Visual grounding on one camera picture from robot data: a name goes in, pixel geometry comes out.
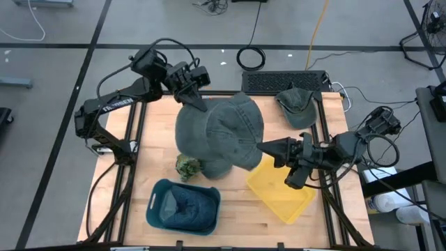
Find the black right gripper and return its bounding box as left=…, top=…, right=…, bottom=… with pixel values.
left=256, top=131, right=327, bottom=170

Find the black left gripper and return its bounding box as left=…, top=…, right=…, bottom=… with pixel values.
left=163, top=62, right=209, bottom=112

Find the medium blue denim cap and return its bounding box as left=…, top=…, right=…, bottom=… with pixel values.
left=170, top=185, right=219, bottom=231

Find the yellow plastic bin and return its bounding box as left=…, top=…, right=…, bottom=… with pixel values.
left=245, top=155, right=317, bottom=225

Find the camouflage green cap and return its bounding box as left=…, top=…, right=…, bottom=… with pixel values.
left=175, top=153, right=203, bottom=182

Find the black keyboard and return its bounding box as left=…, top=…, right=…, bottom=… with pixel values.
left=242, top=70, right=332, bottom=93

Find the white paper box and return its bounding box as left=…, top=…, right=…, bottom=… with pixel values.
left=361, top=165, right=399, bottom=184

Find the white paper towel roll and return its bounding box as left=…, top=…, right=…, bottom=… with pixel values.
left=372, top=190, right=414, bottom=214
left=395, top=204, right=430, bottom=226

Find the black beam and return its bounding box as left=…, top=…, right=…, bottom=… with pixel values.
left=361, top=161, right=438, bottom=199

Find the teal plastic bin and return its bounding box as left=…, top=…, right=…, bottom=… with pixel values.
left=145, top=178, right=222, bottom=237

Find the grey desk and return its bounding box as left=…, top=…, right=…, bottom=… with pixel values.
left=415, top=86, right=446, bottom=165

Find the black desk device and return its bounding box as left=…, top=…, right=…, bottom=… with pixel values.
left=429, top=80, right=446, bottom=123

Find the grey metal bar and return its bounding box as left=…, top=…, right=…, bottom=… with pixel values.
left=0, top=76, right=34, bottom=89

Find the black floor fan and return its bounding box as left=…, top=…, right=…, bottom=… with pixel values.
left=399, top=0, right=446, bottom=70

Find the black power cable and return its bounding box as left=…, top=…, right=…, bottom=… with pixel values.
left=236, top=0, right=266, bottom=72

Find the black cable tangle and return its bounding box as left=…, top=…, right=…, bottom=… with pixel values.
left=192, top=0, right=230, bottom=15

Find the yellow hanging cable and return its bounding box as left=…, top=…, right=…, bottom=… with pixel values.
left=305, top=0, right=330, bottom=70

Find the white floor cable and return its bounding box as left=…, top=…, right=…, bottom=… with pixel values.
left=0, top=0, right=47, bottom=42

